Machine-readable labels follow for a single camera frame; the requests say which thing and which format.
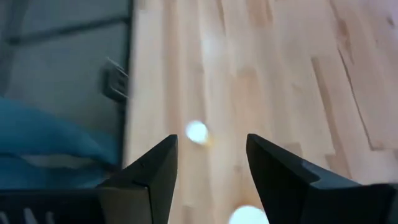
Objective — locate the small yellow pill bottle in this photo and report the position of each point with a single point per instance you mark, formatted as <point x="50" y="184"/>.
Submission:
<point x="196" y="132"/>
<point x="248" y="215"/>

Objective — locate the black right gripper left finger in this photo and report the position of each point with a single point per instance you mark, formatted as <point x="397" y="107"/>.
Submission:
<point x="149" y="186"/>

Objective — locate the black metal bracket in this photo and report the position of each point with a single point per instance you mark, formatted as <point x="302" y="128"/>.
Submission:
<point x="114" y="81"/>

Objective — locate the blue fabric item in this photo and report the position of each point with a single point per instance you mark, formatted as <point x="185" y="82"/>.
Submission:
<point x="46" y="133"/>

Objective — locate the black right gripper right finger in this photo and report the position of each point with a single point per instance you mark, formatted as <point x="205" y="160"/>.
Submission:
<point x="286" y="186"/>

